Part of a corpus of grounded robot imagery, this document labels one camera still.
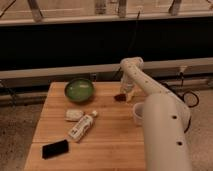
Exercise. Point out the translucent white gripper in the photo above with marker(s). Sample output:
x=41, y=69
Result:
x=127, y=87

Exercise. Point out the dark red pepper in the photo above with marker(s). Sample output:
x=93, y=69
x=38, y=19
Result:
x=120, y=97

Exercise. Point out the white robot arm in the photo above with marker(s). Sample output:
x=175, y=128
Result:
x=165, y=118

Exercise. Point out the green bowl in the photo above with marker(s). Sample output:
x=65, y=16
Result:
x=79, y=90

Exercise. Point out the small white wrapped packet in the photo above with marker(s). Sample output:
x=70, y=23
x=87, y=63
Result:
x=73, y=114

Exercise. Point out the white plastic bottle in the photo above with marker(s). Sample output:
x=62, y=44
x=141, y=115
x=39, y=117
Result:
x=82, y=126

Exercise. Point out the black rectangular sponge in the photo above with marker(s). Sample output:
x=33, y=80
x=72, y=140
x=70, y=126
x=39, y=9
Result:
x=54, y=149

